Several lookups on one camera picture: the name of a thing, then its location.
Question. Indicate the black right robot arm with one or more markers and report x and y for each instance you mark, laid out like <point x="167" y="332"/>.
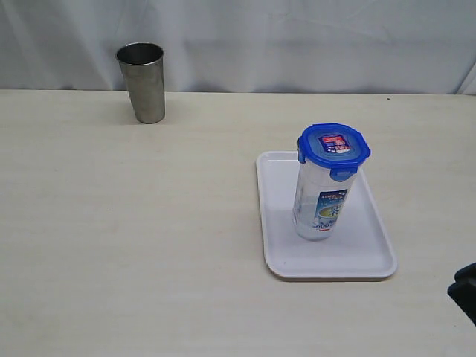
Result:
<point x="462" y="291"/>

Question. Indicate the blue plastic lid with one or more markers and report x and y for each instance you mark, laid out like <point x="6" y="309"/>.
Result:
<point x="333" y="146"/>

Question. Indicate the white rectangular plastic tray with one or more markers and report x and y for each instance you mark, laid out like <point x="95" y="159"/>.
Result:
<point x="358" y="249"/>

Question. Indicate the clear tall plastic container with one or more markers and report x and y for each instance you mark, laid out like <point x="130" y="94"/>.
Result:
<point x="319" y="198"/>

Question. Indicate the stainless steel tumbler cup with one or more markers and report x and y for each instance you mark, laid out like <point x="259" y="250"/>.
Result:
<point x="141" y="64"/>

